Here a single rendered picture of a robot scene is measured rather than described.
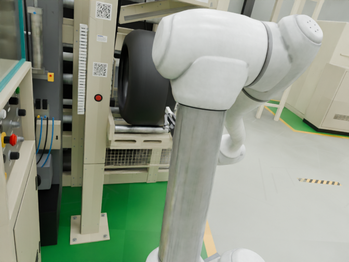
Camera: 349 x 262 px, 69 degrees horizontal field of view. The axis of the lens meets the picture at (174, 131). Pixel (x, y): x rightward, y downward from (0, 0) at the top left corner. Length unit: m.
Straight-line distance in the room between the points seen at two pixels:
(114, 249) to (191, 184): 1.54
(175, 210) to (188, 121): 0.19
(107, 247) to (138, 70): 1.27
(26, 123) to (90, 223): 0.96
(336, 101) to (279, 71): 5.09
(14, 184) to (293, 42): 0.99
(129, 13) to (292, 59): 1.43
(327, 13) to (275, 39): 12.16
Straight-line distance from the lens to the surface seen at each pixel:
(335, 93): 5.55
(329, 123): 5.75
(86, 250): 2.02
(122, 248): 2.03
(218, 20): 0.48
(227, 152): 1.01
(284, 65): 0.54
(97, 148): 1.65
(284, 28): 0.54
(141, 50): 1.36
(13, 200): 1.04
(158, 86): 1.33
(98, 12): 1.42
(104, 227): 2.14
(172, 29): 0.46
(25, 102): 1.31
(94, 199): 1.88
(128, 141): 1.57
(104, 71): 1.47
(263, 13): 11.39
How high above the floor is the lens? 1.56
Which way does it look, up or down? 24 degrees down
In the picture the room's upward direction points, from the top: 11 degrees clockwise
